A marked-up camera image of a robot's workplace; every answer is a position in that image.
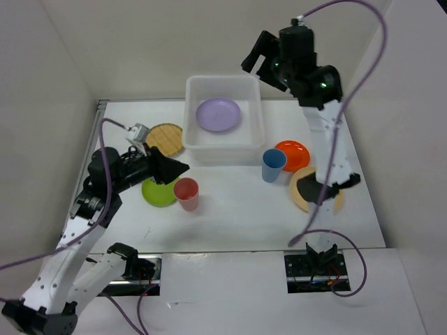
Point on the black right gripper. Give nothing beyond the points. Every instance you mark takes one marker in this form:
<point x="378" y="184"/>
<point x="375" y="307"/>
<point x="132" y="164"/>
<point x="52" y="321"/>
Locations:
<point x="266" y="45"/>

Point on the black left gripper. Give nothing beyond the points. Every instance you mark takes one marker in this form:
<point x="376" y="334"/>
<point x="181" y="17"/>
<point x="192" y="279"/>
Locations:
<point x="164" y="169"/>

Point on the green plastic plate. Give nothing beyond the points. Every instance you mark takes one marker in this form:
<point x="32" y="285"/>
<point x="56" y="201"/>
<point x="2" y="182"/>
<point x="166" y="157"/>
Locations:
<point x="158" y="195"/>

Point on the pink plastic cup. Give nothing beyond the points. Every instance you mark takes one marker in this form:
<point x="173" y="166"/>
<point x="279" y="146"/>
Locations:
<point x="186" y="191"/>

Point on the purple plastic plate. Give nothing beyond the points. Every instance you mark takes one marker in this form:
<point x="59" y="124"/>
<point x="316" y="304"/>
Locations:
<point x="218" y="114"/>

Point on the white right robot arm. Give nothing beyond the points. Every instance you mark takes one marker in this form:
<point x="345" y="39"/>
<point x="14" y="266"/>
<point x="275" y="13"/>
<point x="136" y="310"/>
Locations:
<point x="320" y="96"/>

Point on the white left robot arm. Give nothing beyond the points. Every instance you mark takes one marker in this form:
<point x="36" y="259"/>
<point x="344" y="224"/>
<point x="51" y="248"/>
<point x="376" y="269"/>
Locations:
<point x="57" y="297"/>

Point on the translucent white plastic bin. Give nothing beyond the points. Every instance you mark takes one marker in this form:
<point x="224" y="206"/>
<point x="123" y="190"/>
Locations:
<point x="241" y="145"/>

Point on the round bamboo mat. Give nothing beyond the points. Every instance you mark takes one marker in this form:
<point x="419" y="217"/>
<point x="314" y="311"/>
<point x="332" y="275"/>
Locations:
<point x="167" y="137"/>

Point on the blue plastic cup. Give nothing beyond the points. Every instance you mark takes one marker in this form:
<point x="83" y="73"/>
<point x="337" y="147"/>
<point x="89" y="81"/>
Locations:
<point x="273" y="162"/>

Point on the orange plastic plate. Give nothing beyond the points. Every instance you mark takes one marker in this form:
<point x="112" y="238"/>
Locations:
<point x="297" y="155"/>

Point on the beige plastic plate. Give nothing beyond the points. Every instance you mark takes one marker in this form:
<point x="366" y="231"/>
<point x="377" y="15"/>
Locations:
<point x="300" y="191"/>

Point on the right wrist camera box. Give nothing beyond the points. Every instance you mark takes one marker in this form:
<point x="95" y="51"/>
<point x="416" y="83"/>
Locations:
<point x="298" y="21"/>

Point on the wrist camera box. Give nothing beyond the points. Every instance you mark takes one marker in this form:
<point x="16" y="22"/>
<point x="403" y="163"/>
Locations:
<point x="298" y="21"/>
<point x="136" y="134"/>

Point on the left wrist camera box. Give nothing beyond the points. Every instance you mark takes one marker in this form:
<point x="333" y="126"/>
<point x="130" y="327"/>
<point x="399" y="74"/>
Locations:
<point x="136" y="134"/>

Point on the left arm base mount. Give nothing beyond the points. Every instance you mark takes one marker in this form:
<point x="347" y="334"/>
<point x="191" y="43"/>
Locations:
<point x="145" y="280"/>

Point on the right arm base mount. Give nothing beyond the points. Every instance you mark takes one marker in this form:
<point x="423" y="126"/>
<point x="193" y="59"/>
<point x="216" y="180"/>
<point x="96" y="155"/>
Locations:
<point x="308" y="271"/>

